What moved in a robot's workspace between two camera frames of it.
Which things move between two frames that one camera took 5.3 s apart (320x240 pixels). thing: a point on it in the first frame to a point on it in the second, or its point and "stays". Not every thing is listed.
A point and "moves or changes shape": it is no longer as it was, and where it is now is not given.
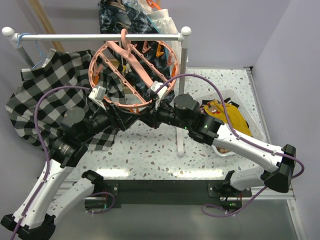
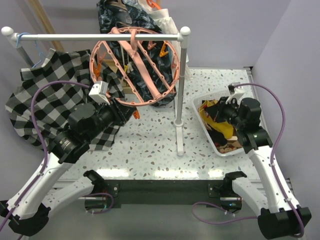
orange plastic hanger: [151, 4] stays
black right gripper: [151, 119] to [216, 110]
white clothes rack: [183, 36] stays
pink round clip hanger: [133, 73] moves or changes shape
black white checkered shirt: [62, 80] stays
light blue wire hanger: [37, 46] stays
